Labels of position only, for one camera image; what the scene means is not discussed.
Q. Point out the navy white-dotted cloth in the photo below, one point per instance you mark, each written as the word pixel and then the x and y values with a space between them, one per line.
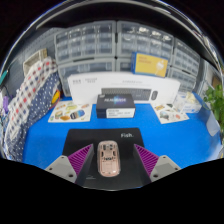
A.
pixel 35 111

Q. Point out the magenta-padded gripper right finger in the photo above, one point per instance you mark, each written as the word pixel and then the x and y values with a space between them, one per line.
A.
pixel 159 165

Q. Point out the black mouse pad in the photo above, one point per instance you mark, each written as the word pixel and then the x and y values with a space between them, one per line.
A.
pixel 100 135

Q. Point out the cream disposable glove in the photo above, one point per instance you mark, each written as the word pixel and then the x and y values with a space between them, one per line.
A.
pixel 190 97

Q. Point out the white keyboard packaging box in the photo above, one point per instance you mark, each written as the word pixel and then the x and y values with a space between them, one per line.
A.
pixel 85 88

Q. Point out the small yellow-orange tool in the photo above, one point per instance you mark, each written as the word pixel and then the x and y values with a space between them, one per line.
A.
pixel 55 97

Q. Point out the green plant in white pot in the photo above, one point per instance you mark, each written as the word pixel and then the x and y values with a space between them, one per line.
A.
pixel 213 123

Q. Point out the colourful sticker sheet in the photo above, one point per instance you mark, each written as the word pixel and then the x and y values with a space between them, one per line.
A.
pixel 170 114
pixel 68 111

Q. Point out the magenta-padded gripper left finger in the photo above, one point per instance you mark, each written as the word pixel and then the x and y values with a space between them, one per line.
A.
pixel 68 166

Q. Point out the small black product box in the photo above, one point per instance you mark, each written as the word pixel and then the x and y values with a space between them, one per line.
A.
pixel 115 106

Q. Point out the yellow box with blue frame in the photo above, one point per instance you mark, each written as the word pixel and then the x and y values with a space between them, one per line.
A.
pixel 149 65

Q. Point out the beige storage basket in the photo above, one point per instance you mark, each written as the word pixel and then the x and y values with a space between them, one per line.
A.
pixel 34 60

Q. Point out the grey small-parts drawer cabinet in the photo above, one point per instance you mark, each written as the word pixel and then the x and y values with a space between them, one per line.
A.
pixel 123 65
pixel 85 41
pixel 145 38
pixel 186 56
pixel 183 80
pixel 85 68

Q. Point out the dark overhead shelf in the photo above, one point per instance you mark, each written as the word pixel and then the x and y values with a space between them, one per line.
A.
pixel 133 13

